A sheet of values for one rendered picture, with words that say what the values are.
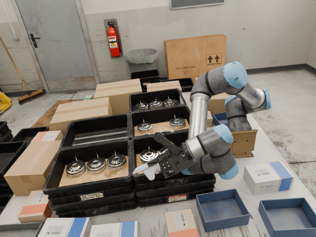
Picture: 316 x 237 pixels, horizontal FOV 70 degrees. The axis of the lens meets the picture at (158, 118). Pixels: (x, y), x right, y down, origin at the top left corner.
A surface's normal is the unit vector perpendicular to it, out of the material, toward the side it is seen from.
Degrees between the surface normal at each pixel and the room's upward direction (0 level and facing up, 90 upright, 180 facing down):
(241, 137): 90
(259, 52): 90
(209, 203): 0
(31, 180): 90
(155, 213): 0
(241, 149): 90
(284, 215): 0
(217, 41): 81
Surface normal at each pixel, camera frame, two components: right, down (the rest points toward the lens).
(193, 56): 0.01, 0.33
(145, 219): -0.09, -0.85
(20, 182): -0.02, 0.52
